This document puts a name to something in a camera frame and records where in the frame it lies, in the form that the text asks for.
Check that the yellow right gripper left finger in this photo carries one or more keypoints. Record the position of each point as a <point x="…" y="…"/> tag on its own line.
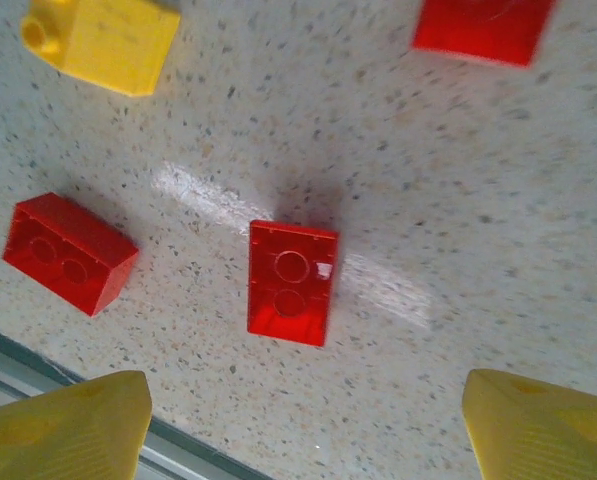
<point x="63" y="435"/>

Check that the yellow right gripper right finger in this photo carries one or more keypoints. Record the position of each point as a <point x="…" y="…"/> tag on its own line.
<point x="543" y="435"/>

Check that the yellow lego brick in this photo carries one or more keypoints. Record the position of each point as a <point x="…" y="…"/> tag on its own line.
<point x="118" y="45"/>

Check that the long red lego brick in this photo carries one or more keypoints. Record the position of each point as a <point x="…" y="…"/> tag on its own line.
<point x="483" y="25"/>

